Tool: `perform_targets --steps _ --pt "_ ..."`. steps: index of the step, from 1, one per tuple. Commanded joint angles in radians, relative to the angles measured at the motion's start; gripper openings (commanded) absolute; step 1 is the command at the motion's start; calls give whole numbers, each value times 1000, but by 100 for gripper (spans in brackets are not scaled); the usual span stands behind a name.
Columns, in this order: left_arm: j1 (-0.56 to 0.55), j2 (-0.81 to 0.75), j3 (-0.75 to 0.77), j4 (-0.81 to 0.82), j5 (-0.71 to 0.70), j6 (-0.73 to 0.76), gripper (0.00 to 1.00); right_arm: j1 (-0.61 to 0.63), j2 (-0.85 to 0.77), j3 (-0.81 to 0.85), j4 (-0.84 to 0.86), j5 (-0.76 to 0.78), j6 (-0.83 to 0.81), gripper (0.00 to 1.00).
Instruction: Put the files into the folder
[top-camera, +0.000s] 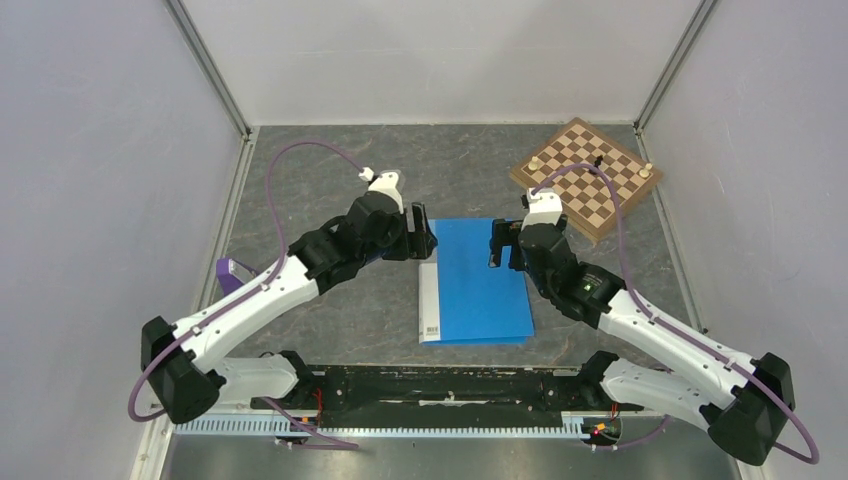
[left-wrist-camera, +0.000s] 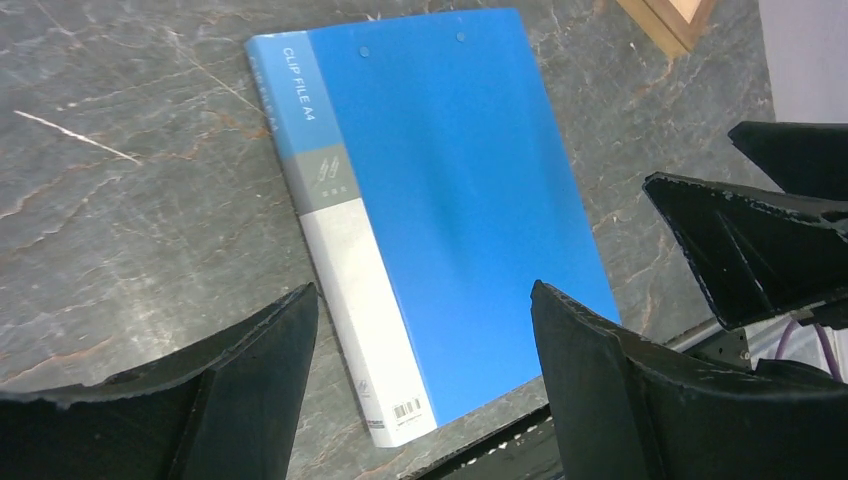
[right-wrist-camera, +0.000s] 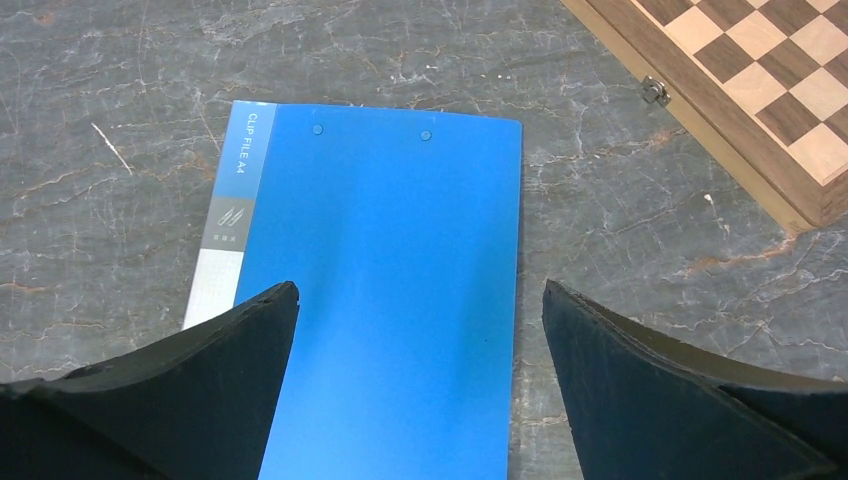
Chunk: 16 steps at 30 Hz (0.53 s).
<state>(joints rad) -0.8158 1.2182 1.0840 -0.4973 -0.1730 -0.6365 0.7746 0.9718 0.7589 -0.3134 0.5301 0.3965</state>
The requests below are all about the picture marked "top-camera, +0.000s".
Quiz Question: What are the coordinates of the blue file folder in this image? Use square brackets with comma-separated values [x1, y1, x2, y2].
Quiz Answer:
[418, 218, 535, 345]

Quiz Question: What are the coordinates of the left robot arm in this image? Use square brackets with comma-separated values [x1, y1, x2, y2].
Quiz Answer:
[139, 192, 438, 424]

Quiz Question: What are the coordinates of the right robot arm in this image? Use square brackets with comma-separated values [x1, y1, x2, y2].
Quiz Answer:
[489, 219, 795, 466]

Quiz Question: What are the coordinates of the wooden chessboard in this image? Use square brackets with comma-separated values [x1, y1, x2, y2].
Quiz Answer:
[510, 117, 663, 245]

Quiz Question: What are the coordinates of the cream chess piece right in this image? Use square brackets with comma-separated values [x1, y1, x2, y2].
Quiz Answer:
[639, 163, 653, 179]

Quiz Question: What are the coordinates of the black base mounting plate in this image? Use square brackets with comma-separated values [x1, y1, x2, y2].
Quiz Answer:
[276, 365, 616, 428]

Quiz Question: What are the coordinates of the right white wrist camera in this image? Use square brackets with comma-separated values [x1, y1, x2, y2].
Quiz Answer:
[521, 188, 563, 230]

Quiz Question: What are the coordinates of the purple camera stand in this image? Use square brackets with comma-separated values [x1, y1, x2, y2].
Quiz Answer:
[215, 257, 257, 296]

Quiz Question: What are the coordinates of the slotted cable duct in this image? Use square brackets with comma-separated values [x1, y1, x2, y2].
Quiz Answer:
[174, 414, 622, 440]

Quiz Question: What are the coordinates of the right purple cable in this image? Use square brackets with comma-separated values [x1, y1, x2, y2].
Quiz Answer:
[529, 162, 821, 466]

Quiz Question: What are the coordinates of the purple cable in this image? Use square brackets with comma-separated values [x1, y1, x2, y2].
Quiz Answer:
[529, 162, 821, 466]
[127, 140, 372, 451]

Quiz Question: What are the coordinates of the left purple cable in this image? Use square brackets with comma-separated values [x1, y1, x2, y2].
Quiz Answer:
[127, 140, 372, 451]

